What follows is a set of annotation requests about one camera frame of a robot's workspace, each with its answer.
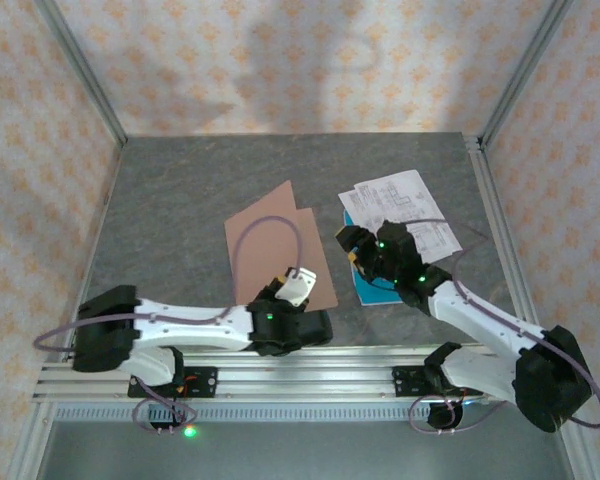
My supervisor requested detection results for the aluminium table side rail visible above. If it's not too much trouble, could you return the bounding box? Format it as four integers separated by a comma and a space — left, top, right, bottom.
7, 144, 127, 480
461, 133, 540, 329

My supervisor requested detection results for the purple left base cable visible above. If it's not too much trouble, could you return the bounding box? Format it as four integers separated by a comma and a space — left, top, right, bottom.
131, 378, 199, 437

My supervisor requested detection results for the brown cardboard folder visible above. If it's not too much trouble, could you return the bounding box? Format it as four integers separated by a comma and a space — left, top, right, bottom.
223, 180, 340, 307

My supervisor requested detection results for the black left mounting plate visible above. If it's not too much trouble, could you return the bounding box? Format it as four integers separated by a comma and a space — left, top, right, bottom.
127, 366, 218, 400

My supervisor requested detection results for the aluminium frame post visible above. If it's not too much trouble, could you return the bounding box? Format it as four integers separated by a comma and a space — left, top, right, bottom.
476, 0, 576, 151
33, 0, 129, 150

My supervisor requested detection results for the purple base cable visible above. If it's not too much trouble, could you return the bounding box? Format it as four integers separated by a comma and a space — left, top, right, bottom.
408, 394, 506, 437
131, 378, 199, 437

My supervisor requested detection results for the black mounting plate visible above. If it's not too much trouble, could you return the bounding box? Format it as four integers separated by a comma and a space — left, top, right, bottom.
127, 366, 218, 400
392, 364, 452, 399

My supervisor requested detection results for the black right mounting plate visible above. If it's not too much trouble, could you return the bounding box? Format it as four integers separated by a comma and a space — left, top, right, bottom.
392, 364, 452, 399

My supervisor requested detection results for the blue paper sheet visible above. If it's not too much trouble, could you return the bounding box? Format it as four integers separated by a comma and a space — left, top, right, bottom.
341, 208, 405, 307

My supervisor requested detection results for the grey slotted cable duct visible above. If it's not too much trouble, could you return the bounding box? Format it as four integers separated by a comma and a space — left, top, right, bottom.
49, 403, 486, 423

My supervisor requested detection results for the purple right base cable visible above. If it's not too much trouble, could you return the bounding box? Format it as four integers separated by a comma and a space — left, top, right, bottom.
408, 394, 506, 437

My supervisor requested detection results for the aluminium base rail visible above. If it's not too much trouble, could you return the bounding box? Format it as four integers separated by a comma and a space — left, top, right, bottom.
32, 343, 524, 402

